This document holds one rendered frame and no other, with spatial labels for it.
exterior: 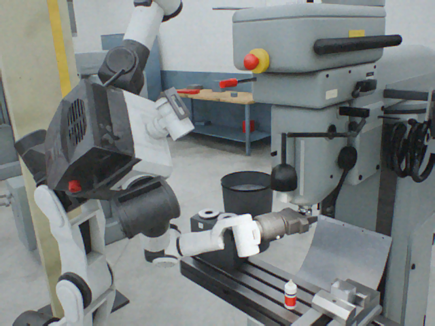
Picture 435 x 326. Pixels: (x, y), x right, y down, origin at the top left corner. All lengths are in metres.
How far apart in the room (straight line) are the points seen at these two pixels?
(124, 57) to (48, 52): 1.42
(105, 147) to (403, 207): 1.12
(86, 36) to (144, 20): 9.55
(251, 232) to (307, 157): 0.28
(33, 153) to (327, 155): 0.89
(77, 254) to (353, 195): 1.06
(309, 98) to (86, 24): 9.95
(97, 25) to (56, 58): 8.43
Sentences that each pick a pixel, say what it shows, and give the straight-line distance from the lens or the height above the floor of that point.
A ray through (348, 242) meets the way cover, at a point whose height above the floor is 1.00.
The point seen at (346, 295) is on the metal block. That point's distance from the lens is 1.33.
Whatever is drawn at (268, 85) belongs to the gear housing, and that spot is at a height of 1.69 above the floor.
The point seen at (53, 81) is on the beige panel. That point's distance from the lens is 2.54.
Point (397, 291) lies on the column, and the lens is 1.78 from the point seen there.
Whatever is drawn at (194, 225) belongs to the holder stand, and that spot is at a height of 1.06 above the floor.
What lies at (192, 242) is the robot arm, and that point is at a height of 1.22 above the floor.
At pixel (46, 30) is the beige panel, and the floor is 1.91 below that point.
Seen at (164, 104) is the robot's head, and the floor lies 1.66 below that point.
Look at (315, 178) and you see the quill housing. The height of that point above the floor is 1.42.
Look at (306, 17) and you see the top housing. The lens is 0.97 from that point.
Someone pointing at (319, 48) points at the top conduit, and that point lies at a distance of 0.95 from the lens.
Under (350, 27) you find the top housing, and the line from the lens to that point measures 1.12.
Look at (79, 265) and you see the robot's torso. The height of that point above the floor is 1.12.
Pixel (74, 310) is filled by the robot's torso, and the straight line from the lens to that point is 1.46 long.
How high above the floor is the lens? 1.82
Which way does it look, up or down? 18 degrees down
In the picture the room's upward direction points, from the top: 3 degrees counter-clockwise
